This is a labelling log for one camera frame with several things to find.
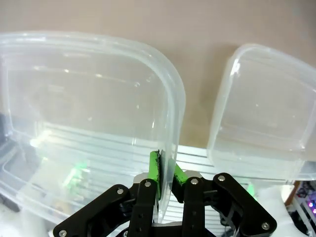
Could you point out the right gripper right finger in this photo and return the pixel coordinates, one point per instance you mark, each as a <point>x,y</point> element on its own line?
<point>195,209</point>

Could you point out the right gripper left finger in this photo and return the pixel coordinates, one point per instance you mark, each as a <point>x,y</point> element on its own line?
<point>143,209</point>

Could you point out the clear plastic storage container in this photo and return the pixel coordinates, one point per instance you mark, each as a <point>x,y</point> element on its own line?
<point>98,98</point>
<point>259,111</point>

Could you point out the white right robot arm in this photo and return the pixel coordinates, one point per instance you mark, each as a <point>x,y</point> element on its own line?
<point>284,209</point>

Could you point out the device with coloured lights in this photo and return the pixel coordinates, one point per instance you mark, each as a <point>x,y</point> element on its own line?
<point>307,200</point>

